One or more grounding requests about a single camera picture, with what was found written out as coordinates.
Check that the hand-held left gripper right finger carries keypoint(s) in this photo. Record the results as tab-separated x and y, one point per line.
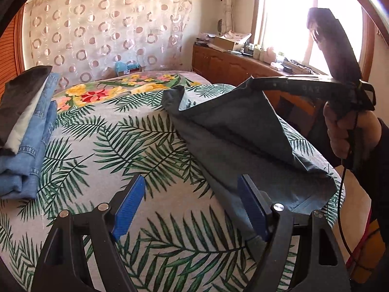
252	206

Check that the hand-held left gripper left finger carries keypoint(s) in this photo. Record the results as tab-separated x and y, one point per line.
129	206

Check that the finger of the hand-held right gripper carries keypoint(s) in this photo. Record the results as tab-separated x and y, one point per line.
279	84

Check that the grey-blue pants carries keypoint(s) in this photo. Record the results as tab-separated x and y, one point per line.
231	127

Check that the person's right hand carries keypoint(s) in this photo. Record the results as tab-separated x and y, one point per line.
337	127

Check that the window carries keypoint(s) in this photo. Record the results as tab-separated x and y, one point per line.
285	21

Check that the wooden cabinet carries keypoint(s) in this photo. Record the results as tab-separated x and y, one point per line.
218	64

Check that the palm leaf print bed sheet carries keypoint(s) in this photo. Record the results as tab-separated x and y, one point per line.
106	146

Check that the cardboard box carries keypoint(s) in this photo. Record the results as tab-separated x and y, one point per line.
226	43

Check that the beige window curtain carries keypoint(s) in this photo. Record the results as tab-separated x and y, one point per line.
227	12

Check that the folded blue jeans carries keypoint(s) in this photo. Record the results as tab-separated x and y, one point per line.
30	164

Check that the floral blanket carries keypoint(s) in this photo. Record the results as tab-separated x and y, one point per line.
91	94

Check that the folded white cloth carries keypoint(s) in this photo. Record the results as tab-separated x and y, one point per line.
24	118

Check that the blue and white box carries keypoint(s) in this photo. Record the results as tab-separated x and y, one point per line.
127	67

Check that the folded black cloth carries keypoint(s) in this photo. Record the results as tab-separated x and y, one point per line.
21	94

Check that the sheer curtain with circles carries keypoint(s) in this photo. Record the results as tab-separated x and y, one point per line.
106	30

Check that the wooden slatted wardrobe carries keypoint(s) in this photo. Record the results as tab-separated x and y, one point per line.
18	39

